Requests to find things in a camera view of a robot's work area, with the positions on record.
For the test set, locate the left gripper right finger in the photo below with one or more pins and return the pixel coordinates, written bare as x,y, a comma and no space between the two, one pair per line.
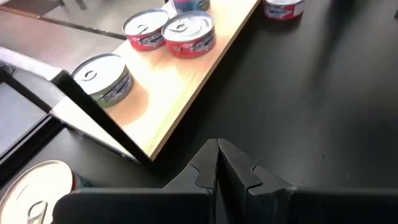
295,207

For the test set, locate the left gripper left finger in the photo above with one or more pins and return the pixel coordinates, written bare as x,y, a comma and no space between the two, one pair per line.
140,207

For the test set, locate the green label seafood can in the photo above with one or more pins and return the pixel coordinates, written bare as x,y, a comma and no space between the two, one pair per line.
102,74

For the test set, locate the red label seafood can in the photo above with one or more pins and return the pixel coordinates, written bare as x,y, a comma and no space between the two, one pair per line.
145,29
189,33
283,9

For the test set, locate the blue label seafood can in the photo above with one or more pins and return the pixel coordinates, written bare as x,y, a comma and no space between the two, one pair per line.
31,189
190,4

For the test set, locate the black table mat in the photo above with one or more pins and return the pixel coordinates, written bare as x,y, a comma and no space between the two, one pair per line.
295,93

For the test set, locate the light wooden board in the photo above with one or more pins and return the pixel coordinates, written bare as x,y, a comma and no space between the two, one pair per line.
174,93

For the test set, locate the black aluminium table frame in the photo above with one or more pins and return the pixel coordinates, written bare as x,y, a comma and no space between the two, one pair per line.
18,154

